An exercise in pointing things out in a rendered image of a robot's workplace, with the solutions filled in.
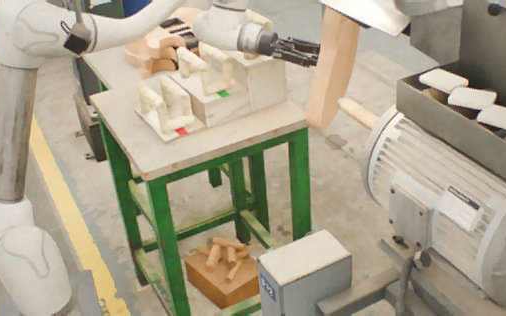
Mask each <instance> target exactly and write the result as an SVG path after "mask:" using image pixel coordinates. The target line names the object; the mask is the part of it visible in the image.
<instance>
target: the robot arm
mask: <svg viewBox="0 0 506 316"><path fill-rule="evenodd" d="M186 1H188V0H154V1H153V2H152V3H151V4H149V5H148V6H147V7H146V8H144V9H142V10H141V11H140V12H138V13H137V14H135V15H134V16H132V17H130V18H127V19H122V20H117V19H111V18H108V17H100V16H96V15H93V14H89V13H82V14H83V22H85V23H86V28H87V29H89V30H90V31H92V34H91V38H92V42H91V44H90V46H89V47H88V49H87V50H86V52H83V53H82V54H81V55H84V54H88V53H92V52H96V51H101V50H105V49H110V48H114V47H119V46H123V45H127V44H130V43H133V42H136V41H138V40H140V39H141V38H143V37H144V36H146V35H147V34H149V33H150V32H151V31H153V30H154V29H155V28H156V27H158V26H159V25H160V24H161V23H162V22H164V21H165V20H166V19H167V18H168V17H169V16H170V15H171V14H173V13H174V12H175V11H176V10H178V9H179V8H180V7H181V6H182V5H183V4H185V3H186ZM248 1H249V0H213V4H212V7H211V9H210V10H206V11H203V12H200V13H199V14H198V15H197V16H196V18H195V21H194V25H193V31H194V34H195V38H196V39H197V40H199V41H200V42H202V43H204V44H206V45H210V46H213V47H215V48H218V49H222V50H226V51H239V52H242V53H246V54H249V55H253V56H258V55H262V56H266V57H272V56H273V58H277V59H281V60H284V61H288V62H291V63H294V64H297V65H299V66H302V67H306V65H307V67H306V68H310V65H312V66H314V67H316V65H317V61H318V58H319V54H320V49H321V44H320V43H314V42H310V41H306V40H302V39H297V38H294V37H292V36H288V39H279V38H278V35H277V32H276V31H269V30H265V28H264V27H263V26H261V25H257V24H253V23H251V22H246V21H245V11H246V7H247V3H248ZM60 20H62V21H65V23H66V24H67V26H69V27H70V28H72V25H74V24H75V23H76V17H75V12H71V11H67V9H61V8H59V7H57V6H54V5H53V4H48V3H46V1H44V0H1V1H0V280H1V282H2V283H3V285H4V286H5V288H6V290H7V292H8V293H9V294H10V295H11V297H12V298H13V300H14V302H15V304H16V307H17V309H18V316H82V314H81V310H80V305H79V299H78V295H77V291H78V287H79V286H78V283H77V282H76V281H70V279H69V275H68V272H67V269H66V266H65V263H64V261H63V258H62V255H61V253H60V250H59V249H58V247H57V245H56V243H55V240H54V239H53V237H51V236H50V235H49V234H47V233H46V232H45V231H44V230H43V229H41V228H39V227H37V226H35V224H34V218H33V208H32V203H31V202H30V200H29V199H28V198H27V196H26V195H25V186H26V169H27V161H28V152H29V144H30V136H31V126H32V118H33V110H34V101H35V93H36V85H37V76H38V68H39V67H40V66H41V65H42V64H43V63H44V61H45V58H46V57H75V56H78V55H76V54H75V53H73V52H71V51H69V50H68V49H67V48H64V47H63V44H64V41H65V38H66V36H67V33H66V32H65V31H64V30H63V28H65V29H66V30H67V31H68V32H69V31H70V30H69V29H68V28H67V27H65V26H64V23H63V22H62V23H63V26H64V27H63V28H61V25H60ZM304 53H309V54H316V55H317V56H314V55H312V57H311V56H309V55H306V54H304ZM301 62H302V63H301Z"/></svg>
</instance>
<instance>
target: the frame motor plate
mask: <svg viewBox="0 0 506 316"><path fill-rule="evenodd" d="M381 251H382V252H384V253H386V254H387V255H388V256H389V257H390V259H391V260H392V261H395V262H396V263H397V264H398V265H399V267H400V268H401V269H402V268H403V265H404V263H405V261H406V259H408V258H410V257H411V256H413V255H416V252H420V251H421V250H420V249H419V248H417V247H416V246H415V245H413V244H412V243H411V242H410V241H409V240H408V239H406V238H405V237H404V235H401V234H400V233H399V232H398V231H396V232H394V233H392V234H390V235H388V236H385V237H383V238H382V239H381ZM410 277H412V278H413V279H415V281H416V282H417V283H418V284H419V285H421V286H422V287H423V288H424V289H425V290H426V291H427V292H429V293H430V295H432V296H433V297H434V298H435V299H436V300H437V301H438V302H440V303H441V304H442V305H443V307H444V308H446V309H448V310H449V311H450V313H451V314H452V315H453V316H506V307H504V306H501V305H500V304H499V303H498V304H497V303H496V302H495V300H493V299H492V298H491V297H490V298H489V299H487V300H485V301H483V302H481V300H478V299H477V298H476V297H475V295H473V294H472V293H470V292H469V291H468V290H467V289H466V288H465V287H464V286H462V285H461V284H460V283H459V282H457V280H456V279H454V278H452V277H451V276H450V274H449V273H447V272H446V271H444V269H442V268H441V267H440V266H439V265H438V264H436V263H435V262H434V261H433V260H432V261H431V264H430V266H429V267H427V268H412V269H411V273H410Z"/></svg>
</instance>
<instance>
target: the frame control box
mask: <svg viewBox="0 0 506 316"><path fill-rule="evenodd" d="M257 266H258V275H259V284H260V303H261V312H262V316H315V303H317V302H319V301H320V300H322V299H324V298H327V297H331V296H333V295H335V294H336V293H339V292H341V291H343V290H345V289H347V288H349V287H351V276H352V254H351V253H350V252H349V251H348V250H347V249H346V248H345V247H344V245H342V244H341V243H340V242H339V241H338V240H337V239H335V238H334V237H333V236H332V235H331V233H330V232H328V231H327V230H321V231H319V232H316V233H315V234H311V235H308V236H305V237H303V238H300V239H298V240H296V241H294V242H292V243H289V244H287V245H284V246H282V247H280V248H278V249H276V250H273V251H271V252H268V253H263V254H262V255H260V256H258V257H257Z"/></svg>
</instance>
